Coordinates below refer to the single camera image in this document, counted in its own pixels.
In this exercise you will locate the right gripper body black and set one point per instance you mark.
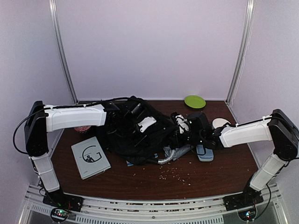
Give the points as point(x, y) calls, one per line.
point(180, 143)

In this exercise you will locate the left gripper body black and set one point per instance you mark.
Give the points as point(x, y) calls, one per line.
point(126, 128)

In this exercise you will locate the black backpack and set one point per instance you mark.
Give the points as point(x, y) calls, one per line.
point(136, 155)

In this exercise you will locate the grey book letter G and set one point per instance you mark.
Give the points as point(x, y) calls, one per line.
point(90, 158)

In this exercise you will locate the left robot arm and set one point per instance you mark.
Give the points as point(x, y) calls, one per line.
point(44, 119)

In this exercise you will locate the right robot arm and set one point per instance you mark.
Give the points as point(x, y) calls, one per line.
point(196, 132)

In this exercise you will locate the grey cloth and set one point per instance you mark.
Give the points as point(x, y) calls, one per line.
point(174, 154)

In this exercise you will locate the blue glasses case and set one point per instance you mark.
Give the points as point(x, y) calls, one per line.
point(204, 155)

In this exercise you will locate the green plate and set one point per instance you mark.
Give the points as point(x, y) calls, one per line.
point(195, 102)

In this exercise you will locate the white ribbed bowl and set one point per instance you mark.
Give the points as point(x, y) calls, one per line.
point(219, 122)

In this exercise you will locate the dog picture book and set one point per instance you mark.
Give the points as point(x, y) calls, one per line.
point(129, 163)

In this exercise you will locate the patterned pink bowl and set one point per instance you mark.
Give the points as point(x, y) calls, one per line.
point(82, 129)

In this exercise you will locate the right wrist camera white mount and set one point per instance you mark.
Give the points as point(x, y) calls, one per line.
point(181, 122)

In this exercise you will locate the front aluminium rail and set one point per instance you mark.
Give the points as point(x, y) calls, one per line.
point(205, 210)

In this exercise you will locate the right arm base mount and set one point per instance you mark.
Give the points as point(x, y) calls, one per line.
point(245, 205)

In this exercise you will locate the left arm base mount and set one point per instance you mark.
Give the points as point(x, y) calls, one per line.
point(60, 213)

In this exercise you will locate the left aluminium frame post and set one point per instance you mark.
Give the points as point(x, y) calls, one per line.
point(61, 50)

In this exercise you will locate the aluminium frame post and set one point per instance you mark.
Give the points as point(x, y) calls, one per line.
point(247, 29)
point(61, 50)

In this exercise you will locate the right aluminium frame post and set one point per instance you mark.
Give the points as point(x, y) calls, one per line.
point(247, 29)

